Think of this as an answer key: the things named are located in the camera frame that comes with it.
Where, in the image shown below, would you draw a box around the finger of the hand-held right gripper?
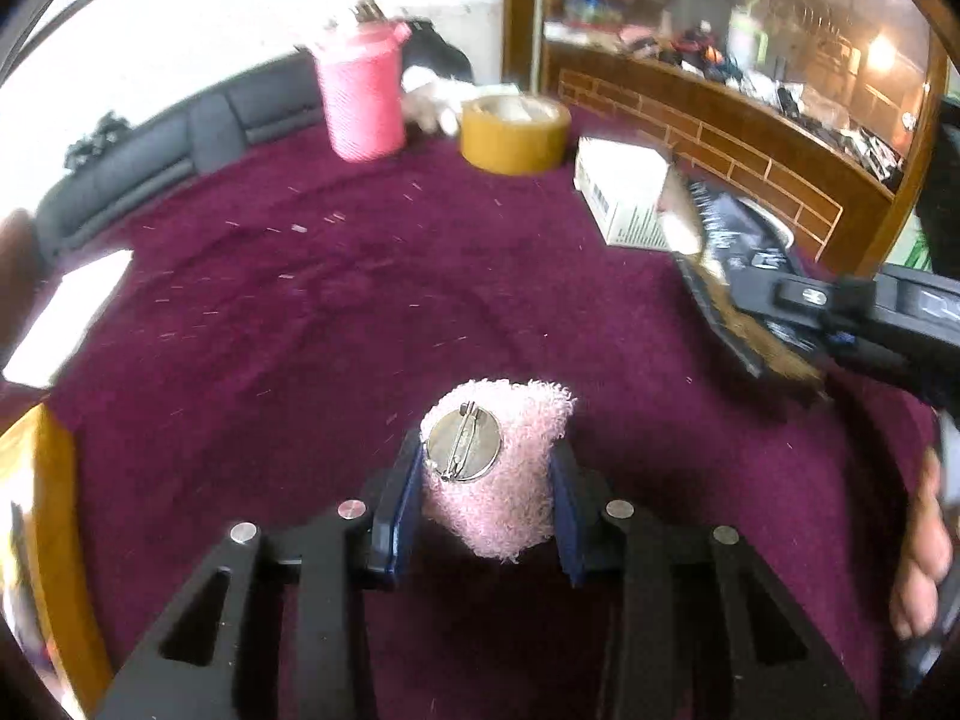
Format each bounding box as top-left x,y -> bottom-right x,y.
730,271 -> 880,332
823,328 -> 960,422

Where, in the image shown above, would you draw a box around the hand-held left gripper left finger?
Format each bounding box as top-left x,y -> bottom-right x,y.
97,430 -> 426,720

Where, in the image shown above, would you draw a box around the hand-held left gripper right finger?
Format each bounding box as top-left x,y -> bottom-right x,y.
550,445 -> 865,720

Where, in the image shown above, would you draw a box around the black foil packet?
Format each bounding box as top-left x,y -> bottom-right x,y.
673,171 -> 835,404

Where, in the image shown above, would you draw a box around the yellow padded envelope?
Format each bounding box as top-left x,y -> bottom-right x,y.
0,403 -> 115,717

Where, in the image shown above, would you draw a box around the person's right hand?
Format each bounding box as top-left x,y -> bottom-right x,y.
888,448 -> 947,640

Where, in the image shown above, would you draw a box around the wooden cabinet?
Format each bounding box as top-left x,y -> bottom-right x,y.
501,0 -> 960,280

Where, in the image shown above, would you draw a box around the white and green carton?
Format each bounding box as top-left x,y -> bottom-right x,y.
573,136 -> 674,250

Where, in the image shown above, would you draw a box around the brown tape roll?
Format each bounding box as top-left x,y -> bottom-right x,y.
458,92 -> 573,176

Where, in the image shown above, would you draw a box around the white paper sheet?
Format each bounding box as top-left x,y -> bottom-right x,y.
3,248 -> 135,390

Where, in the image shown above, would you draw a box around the white plush toy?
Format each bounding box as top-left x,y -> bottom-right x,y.
400,63 -> 464,137

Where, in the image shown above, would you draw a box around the black leather sofa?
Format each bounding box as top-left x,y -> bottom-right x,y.
33,51 -> 332,265

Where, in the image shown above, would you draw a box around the black cloth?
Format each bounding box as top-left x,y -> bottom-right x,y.
388,13 -> 475,85

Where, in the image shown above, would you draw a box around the brown chair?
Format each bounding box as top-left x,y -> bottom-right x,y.
0,208 -> 47,362

